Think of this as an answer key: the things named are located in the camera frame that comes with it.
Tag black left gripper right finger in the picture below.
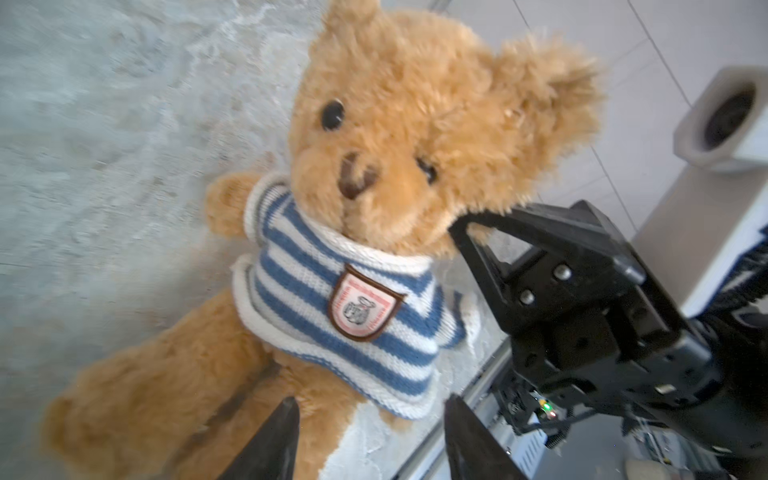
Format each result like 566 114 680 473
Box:
443 394 527 480

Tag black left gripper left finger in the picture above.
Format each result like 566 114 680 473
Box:
218 397 300 480

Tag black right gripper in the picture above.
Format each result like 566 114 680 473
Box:
449 201 767 458

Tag blue white striped knit sweater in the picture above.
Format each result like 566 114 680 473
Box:
232 174 481 420

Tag brown plush teddy bear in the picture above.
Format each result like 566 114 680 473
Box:
42 1 603 479

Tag right green circuit board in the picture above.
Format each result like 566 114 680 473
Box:
510 385 575 437

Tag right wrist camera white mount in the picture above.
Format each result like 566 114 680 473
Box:
632 66 767 317

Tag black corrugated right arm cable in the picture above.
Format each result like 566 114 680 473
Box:
701 239 768 319

